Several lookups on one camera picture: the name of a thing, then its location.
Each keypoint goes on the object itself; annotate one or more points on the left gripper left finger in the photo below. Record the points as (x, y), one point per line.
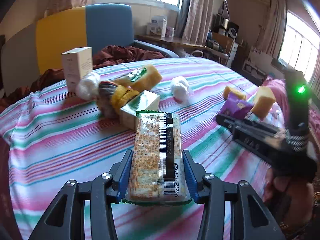
(65, 216)

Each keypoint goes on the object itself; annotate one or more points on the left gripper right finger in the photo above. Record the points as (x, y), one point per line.
(250, 218)

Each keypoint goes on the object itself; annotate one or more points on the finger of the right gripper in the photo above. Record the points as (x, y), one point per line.
(228, 122)

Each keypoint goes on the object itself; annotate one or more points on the purple snack packet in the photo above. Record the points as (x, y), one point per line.
(235, 107)

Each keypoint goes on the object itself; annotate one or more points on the yellow sponge block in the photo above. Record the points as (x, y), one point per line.
(237, 93)
(263, 102)

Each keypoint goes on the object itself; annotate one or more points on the cracker packet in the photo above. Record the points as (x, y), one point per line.
(157, 169)

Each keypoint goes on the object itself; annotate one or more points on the person right hand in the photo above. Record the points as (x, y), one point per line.
(293, 199)

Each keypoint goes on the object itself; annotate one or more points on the pink quilt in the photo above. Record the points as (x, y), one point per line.
(294, 105)

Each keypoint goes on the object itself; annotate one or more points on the white rolled sock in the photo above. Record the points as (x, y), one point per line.
(87, 88)
(180, 89)

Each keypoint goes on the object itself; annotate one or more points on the striped bed sheet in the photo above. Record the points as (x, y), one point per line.
(52, 136)

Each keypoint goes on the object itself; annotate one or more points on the long wrapped sponge cake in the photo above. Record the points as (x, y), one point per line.
(140, 79)

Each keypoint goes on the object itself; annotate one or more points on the wooden desk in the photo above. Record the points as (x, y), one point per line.
(173, 42)

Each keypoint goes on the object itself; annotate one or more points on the white product box on desk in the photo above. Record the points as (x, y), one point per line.
(157, 26)

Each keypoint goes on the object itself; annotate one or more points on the maroon blanket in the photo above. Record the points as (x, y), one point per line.
(108, 56)

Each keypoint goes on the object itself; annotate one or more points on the white beige carton box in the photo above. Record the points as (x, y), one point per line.
(76, 63)

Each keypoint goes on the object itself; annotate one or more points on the grey yellow blue headboard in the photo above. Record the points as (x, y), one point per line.
(38, 47)

